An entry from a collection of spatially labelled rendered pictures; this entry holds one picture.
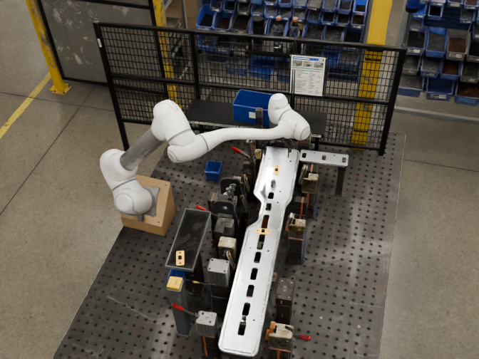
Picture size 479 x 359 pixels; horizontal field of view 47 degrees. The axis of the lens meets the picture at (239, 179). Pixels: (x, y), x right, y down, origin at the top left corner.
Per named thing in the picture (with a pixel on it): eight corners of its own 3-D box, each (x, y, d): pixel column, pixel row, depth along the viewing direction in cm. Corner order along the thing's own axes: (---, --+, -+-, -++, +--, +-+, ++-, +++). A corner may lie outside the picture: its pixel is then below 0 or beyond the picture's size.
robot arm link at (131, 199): (135, 219, 328) (117, 223, 307) (121, 191, 329) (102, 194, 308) (157, 206, 324) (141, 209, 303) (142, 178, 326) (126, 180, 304)
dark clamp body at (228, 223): (237, 273, 317) (235, 231, 289) (215, 269, 319) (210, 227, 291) (241, 257, 324) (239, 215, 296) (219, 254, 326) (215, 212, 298)
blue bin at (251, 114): (279, 128, 351) (279, 112, 341) (232, 120, 357) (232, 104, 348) (284, 112, 361) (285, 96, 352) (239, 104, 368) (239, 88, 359)
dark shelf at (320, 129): (323, 138, 347) (324, 134, 345) (184, 122, 362) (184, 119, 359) (327, 115, 362) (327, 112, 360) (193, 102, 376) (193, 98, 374)
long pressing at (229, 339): (262, 360, 250) (262, 357, 249) (214, 350, 254) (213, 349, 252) (301, 150, 342) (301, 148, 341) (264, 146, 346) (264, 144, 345)
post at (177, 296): (189, 337, 290) (180, 292, 258) (175, 335, 291) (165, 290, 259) (193, 325, 295) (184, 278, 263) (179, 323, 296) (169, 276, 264)
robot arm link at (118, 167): (107, 195, 318) (90, 162, 320) (129, 186, 330) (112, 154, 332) (176, 135, 264) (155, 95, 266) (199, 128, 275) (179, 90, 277)
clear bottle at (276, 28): (281, 49, 340) (283, 20, 326) (271, 48, 341) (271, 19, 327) (284, 43, 345) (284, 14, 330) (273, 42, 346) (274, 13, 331)
